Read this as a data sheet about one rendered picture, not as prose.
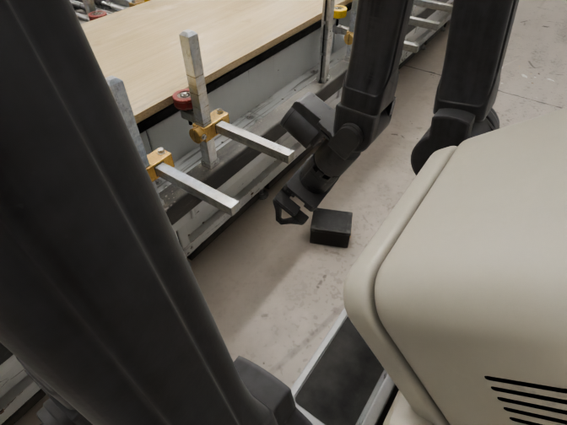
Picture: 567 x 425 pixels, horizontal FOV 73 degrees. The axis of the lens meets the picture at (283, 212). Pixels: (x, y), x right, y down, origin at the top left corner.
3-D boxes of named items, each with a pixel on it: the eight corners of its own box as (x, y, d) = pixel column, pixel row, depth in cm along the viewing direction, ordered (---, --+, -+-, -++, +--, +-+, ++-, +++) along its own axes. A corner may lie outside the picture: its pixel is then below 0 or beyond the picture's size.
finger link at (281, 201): (258, 217, 70) (277, 193, 63) (278, 195, 74) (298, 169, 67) (287, 241, 70) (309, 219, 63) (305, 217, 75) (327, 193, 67)
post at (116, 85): (167, 220, 121) (121, 77, 87) (159, 227, 119) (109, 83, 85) (159, 216, 122) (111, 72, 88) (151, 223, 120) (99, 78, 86)
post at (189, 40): (219, 172, 133) (197, 29, 99) (213, 178, 131) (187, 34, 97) (212, 169, 135) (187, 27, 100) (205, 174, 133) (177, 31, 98)
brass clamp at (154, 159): (176, 167, 112) (172, 153, 108) (140, 192, 104) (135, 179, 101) (161, 159, 115) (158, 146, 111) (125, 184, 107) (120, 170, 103)
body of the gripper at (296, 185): (281, 190, 65) (299, 166, 59) (309, 158, 71) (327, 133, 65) (310, 214, 65) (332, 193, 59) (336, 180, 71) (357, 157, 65)
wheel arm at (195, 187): (240, 212, 99) (239, 199, 96) (232, 219, 97) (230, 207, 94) (131, 153, 117) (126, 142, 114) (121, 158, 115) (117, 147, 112)
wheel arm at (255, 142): (294, 160, 113) (294, 148, 110) (288, 166, 111) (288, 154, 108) (189, 115, 130) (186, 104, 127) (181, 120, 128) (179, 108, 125)
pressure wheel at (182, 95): (177, 131, 127) (170, 99, 119) (180, 118, 132) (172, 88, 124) (202, 130, 127) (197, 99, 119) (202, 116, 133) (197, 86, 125)
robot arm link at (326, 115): (364, 140, 50) (391, 110, 55) (299, 80, 50) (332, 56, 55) (321, 185, 59) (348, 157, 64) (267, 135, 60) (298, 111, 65)
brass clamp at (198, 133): (231, 126, 126) (229, 113, 122) (202, 147, 118) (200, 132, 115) (218, 121, 128) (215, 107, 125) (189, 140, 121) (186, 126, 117)
